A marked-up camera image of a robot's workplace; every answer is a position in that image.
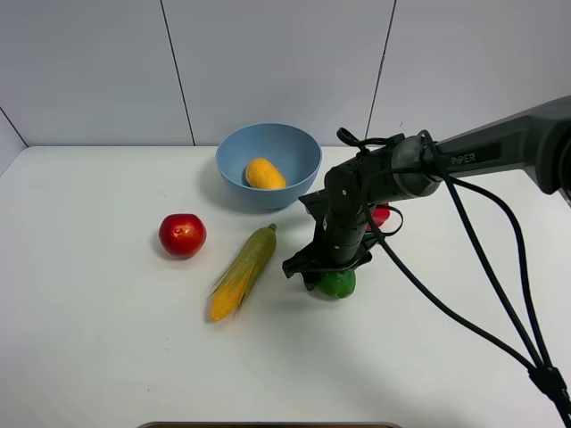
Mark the red bell pepper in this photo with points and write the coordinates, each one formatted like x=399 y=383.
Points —
x=381 y=214

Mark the green lime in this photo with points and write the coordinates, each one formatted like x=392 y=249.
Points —
x=337 y=285

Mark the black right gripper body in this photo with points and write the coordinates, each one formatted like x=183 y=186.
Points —
x=335 y=244

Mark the yellow mango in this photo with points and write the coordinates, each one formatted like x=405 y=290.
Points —
x=262 y=174

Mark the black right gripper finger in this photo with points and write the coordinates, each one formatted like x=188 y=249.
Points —
x=306 y=267
x=362 y=258

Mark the corn cob with husk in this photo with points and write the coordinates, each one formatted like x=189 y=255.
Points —
x=232 y=289

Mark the red apple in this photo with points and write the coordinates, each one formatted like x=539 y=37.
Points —
x=182 y=235

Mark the blue plastic bowl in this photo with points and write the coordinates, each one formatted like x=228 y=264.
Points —
x=295 y=154

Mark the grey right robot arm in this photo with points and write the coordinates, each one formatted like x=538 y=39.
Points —
x=398 y=168

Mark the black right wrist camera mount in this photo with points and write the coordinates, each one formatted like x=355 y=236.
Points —
x=316 y=204

